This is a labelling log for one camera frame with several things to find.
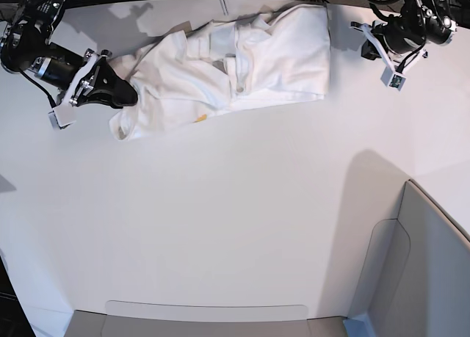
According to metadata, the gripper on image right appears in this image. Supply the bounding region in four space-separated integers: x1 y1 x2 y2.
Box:
350 19 427 73

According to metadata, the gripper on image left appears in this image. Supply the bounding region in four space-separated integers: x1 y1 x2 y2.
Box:
31 44 138 109

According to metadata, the white printed t-shirt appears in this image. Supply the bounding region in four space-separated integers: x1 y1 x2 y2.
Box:
109 4 330 141

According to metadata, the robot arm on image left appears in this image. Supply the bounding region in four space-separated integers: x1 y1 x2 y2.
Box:
1 0 138 109

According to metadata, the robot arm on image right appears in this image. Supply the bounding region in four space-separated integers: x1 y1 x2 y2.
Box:
367 0 457 73

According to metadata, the grey side panel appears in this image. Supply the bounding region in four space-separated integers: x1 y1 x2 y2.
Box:
343 181 469 336

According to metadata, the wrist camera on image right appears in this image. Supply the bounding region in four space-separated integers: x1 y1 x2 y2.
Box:
380 68 406 91

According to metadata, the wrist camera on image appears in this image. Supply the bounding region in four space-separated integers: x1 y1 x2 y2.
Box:
380 68 406 91
48 106 76 130

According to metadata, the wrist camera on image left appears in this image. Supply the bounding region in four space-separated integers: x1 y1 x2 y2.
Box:
48 106 76 130

